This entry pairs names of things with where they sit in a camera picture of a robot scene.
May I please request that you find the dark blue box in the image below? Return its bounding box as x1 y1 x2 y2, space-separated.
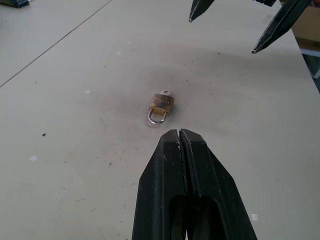
0 0 30 9

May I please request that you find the white metal frame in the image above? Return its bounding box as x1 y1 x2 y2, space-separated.
299 46 320 81

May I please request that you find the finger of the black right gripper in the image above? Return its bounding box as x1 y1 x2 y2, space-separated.
188 0 216 24
251 0 313 55

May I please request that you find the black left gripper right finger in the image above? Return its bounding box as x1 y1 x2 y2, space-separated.
179 128 259 240

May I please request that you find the brass padlock with steel shackle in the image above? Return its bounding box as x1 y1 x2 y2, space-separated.
147 93 176 126

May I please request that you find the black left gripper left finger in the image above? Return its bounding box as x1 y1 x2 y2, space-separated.
131 128 189 240

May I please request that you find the brown cardboard box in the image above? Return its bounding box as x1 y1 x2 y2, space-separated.
290 5 320 51

